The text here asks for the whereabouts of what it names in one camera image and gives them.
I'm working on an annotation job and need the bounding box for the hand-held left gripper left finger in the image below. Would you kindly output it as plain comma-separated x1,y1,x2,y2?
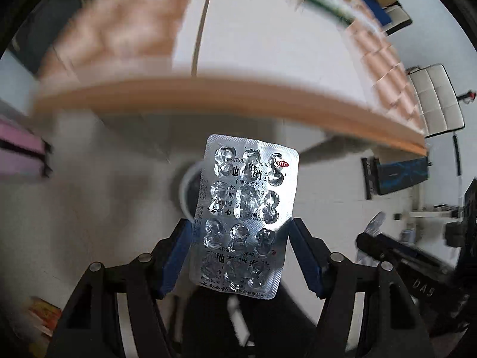
47,218,193,358

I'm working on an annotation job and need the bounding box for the pink box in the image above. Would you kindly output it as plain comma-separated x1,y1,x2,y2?
0,115,53,154
0,148,53,179

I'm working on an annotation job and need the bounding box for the silver blister pack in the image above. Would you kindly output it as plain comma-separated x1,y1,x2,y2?
188,134,300,300

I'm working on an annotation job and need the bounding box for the white padded chair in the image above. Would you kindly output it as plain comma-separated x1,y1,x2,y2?
405,63,465,138

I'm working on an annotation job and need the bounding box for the colourful book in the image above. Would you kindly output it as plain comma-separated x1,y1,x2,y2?
24,297,63,338

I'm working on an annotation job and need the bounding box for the white table with wooden edge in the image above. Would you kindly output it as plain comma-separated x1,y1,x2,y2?
32,0,428,155

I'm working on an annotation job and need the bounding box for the green and white box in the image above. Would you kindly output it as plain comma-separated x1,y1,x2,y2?
303,0,358,27

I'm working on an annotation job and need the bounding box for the black panel with blue pattern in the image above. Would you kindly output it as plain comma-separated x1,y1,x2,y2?
361,155,430,200

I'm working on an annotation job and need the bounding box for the white round bowl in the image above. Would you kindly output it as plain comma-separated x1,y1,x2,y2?
178,161,209,220

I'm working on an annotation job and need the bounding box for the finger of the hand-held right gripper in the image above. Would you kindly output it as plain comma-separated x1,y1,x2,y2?
355,232,454,275

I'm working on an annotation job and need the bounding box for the dark cable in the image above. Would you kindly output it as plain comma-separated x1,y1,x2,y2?
191,0,219,79

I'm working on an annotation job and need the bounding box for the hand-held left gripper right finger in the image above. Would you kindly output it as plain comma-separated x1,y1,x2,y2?
291,217,437,358

